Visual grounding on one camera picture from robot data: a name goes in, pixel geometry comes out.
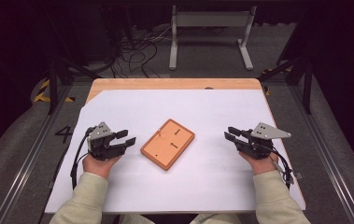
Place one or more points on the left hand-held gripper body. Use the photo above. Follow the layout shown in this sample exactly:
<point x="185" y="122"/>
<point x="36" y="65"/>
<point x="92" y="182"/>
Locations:
<point x="103" y="149"/>

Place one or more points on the black metal stand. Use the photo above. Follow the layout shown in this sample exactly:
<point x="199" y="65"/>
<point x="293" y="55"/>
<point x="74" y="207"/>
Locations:
<point x="307" y="93"/>
<point x="52" y="93"/>

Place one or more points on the aluminium floor rail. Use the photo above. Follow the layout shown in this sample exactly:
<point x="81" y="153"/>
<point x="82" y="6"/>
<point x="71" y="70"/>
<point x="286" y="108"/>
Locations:
<point x="327" y="161"/>
<point x="25" y="168"/>

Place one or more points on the dark cabinet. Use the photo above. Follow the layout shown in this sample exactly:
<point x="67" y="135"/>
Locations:
<point x="96" y="37"/>

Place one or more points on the yellow black hazard tape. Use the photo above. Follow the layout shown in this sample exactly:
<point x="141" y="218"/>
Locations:
<point x="268" y="91"/>
<point x="40" y="99"/>

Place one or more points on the person's left hand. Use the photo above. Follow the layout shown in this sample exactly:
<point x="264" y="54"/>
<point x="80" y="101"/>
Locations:
<point x="98" y="166"/>

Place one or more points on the small grey bracket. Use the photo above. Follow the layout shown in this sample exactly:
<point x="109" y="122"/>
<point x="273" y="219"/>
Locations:
<point x="51" y="184"/>
<point x="299" y="175"/>

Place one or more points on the person's right hand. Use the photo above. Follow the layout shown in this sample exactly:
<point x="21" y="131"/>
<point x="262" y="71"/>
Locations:
<point x="263" y="166"/>

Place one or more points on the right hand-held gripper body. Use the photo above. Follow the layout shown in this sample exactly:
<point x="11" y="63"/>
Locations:
<point x="258" y="147"/>

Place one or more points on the person's leg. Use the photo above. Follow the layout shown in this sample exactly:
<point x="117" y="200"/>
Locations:
<point x="218" y="219"/>
<point x="137" y="220"/>

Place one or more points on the person's left leg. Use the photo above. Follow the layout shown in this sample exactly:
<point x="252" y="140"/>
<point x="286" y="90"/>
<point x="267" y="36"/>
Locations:
<point x="137" y="220"/>

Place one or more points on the person's right leg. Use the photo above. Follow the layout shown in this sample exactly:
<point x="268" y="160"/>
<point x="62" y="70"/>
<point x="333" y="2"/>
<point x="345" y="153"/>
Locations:
<point x="218" y="219"/>

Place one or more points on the white paper sheet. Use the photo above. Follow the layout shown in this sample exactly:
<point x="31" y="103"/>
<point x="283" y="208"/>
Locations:
<point x="165" y="105"/>

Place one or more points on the orange wooden picture frame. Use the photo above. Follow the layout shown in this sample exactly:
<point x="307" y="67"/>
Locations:
<point x="165" y="151"/>

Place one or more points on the white metal stand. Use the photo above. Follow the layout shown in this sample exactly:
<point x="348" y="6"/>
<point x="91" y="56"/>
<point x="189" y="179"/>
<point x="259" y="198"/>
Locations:
<point x="212" y="19"/>

